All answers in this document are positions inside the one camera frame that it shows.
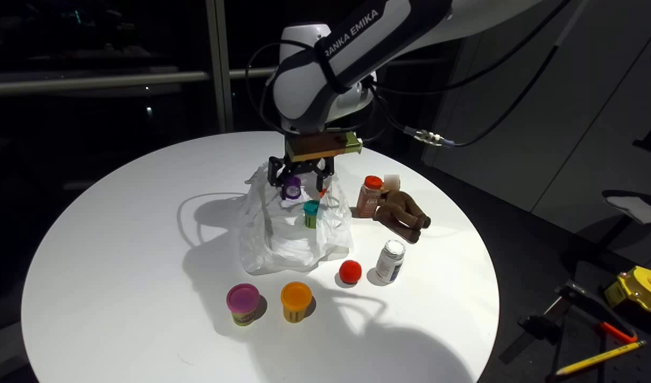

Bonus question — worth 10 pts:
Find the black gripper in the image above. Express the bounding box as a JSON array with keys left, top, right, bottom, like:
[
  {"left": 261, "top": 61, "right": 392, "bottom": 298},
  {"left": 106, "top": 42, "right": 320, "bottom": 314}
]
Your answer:
[{"left": 265, "top": 152, "right": 339, "bottom": 195}]

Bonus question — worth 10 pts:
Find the dark purple lid dough tub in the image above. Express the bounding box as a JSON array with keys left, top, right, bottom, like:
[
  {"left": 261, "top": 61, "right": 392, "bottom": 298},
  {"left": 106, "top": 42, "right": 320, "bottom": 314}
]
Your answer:
[{"left": 279, "top": 174, "right": 306, "bottom": 204}]

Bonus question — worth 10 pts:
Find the teal lid dough tub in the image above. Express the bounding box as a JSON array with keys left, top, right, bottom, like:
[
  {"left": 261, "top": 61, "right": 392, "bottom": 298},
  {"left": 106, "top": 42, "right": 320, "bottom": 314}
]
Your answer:
[{"left": 301, "top": 198, "right": 322, "bottom": 230}]

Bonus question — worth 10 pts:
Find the white plastic bag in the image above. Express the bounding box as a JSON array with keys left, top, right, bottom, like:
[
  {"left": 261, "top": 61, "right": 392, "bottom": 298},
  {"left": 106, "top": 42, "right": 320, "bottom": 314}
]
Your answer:
[{"left": 235, "top": 159, "right": 356, "bottom": 277}]

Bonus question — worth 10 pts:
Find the red lid dough tub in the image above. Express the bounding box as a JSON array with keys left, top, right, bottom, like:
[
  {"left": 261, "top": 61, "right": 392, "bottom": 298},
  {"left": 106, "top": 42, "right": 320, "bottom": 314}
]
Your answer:
[{"left": 337, "top": 257, "right": 366, "bottom": 288}]

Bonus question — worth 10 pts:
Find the brown plush moose toy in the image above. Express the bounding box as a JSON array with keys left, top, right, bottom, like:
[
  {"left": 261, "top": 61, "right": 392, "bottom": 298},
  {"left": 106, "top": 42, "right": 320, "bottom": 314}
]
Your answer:
[{"left": 375, "top": 174, "right": 434, "bottom": 245}]

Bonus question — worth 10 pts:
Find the white pill bottle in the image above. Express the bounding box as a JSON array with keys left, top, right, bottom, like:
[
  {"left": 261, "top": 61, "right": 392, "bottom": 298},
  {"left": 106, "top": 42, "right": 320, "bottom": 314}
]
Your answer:
[{"left": 372, "top": 238, "right": 408, "bottom": 286}]

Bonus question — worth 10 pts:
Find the orange lid dough tub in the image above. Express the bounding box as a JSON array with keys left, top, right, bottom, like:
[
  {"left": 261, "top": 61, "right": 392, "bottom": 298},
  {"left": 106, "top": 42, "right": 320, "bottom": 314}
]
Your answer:
[{"left": 279, "top": 278, "right": 316, "bottom": 326}]

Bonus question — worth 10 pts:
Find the magenta lid dough tub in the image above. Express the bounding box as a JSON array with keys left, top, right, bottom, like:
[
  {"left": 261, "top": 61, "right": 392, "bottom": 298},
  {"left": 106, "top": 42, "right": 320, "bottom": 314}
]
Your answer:
[{"left": 224, "top": 281, "right": 271, "bottom": 328}]

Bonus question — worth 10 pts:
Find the yellow pencil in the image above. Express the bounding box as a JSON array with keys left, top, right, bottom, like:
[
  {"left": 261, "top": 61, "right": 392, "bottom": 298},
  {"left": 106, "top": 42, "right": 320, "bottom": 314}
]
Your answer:
[{"left": 554, "top": 339, "right": 647, "bottom": 378}]

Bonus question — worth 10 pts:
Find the yellow emergency stop box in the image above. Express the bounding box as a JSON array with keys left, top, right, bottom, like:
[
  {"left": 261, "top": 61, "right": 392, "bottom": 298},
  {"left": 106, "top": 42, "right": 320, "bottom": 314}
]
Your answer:
[{"left": 605, "top": 262, "right": 651, "bottom": 320}]

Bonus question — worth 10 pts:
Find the vertical window post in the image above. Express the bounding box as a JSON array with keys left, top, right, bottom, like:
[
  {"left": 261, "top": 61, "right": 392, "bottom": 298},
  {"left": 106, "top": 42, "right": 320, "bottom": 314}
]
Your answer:
[{"left": 201, "top": 0, "right": 235, "bottom": 133}]

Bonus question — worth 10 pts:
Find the orange handled black tool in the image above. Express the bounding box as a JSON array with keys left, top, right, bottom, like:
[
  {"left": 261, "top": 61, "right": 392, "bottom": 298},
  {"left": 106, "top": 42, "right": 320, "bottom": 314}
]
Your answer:
[{"left": 557, "top": 281, "right": 641, "bottom": 348}]

